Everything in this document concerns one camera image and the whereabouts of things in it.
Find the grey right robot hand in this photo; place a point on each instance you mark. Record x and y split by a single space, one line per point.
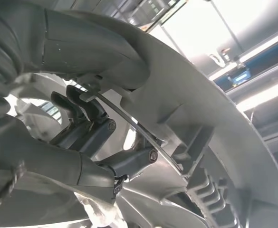
46 163

